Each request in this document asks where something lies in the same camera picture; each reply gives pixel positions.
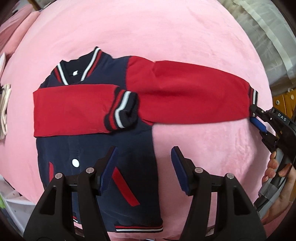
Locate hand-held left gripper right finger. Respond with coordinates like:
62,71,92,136
171,146,267,241

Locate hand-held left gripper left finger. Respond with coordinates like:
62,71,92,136
23,146,119,241

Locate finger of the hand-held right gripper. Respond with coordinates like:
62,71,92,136
250,105,275,121
249,117,278,150

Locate navy and red varsity jacket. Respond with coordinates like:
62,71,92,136
33,47,259,233

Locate person's right forearm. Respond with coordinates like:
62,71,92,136
259,192,295,226

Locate person's right hand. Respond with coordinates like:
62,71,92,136
264,151,292,184

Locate wooden furniture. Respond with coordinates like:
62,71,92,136
272,88,296,117

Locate white storage drawers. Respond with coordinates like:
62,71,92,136
0,176,36,230

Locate pink plush blanket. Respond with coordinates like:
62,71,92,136
0,0,279,241

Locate pale green and black jacket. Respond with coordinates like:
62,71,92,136
0,83,12,140

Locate pink quilt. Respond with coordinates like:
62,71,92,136
0,5,40,54

